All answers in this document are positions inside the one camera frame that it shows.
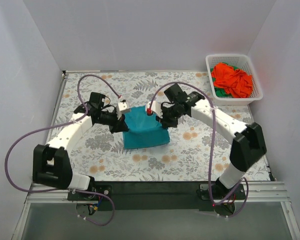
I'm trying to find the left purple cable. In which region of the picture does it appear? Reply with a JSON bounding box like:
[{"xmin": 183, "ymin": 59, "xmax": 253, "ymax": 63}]
[{"xmin": 4, "ymin": 74, "xmax": 125, "ymax": 226}]

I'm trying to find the orange t shirt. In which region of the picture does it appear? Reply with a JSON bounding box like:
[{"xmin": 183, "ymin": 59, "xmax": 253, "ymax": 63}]
[{"xmin": 210, "ymin": 62, "xmax": 254, "ymax": 99}]

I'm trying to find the aluminium frame rail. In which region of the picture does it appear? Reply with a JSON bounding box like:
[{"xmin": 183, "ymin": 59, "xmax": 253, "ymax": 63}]
[{"xmin": 12, "ymin": 181, "xmax": 300, "ymax": 240}]

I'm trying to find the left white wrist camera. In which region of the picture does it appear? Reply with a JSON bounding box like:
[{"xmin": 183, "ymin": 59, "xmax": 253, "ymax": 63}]
[{"xmin": 115, "ymin": 100, "xmax": 131, "ymax": 120}]

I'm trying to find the teal t shirt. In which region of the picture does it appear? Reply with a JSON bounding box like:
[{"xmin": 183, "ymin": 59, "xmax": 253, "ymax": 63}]
[{"xmin": 122, "ymin": 106, "xmax": 170, "ymax": 150}]

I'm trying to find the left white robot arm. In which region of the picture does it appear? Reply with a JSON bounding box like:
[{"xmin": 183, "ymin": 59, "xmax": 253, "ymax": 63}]
[{"xmin": 32, "ymin": 92, "xmax": 130, "ymax": 200}]

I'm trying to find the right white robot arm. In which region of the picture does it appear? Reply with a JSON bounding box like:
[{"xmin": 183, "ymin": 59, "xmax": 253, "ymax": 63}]
[{"xmin": 155, "ymin": 82, "xmax": 267, "ymax": 200}]

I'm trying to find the floral table mat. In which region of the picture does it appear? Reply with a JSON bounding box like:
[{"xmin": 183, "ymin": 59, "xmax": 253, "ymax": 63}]
[{"xmin": 38, "ymin": 71, "xmax": 276, "ymax": 182}]

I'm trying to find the white plastic basket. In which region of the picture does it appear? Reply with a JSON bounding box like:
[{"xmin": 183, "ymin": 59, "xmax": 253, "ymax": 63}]
[{"xmin": 205, "ymin": 54, "xmax": 263, "ymax": 106}]

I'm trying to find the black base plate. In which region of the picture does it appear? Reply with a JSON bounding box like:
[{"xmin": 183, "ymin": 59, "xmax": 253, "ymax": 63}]
[{"xmin": 67, "ymin": 181, "xmax": 246, "ymax": 214}]

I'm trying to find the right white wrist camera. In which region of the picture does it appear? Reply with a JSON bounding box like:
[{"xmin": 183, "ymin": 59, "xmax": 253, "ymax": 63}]
[{"xmin": 145, "ymin": 100, "xmax": 163, "ymax": 119}]

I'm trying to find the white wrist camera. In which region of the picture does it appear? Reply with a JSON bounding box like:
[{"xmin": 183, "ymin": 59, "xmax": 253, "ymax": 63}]
[
  {"xmin": 145, "ymin": 100, "xmax": 163, "ymax": 119},
  {"xmin": 115, "ymin": 100, "xmax": 131, "ymax": 120}
]

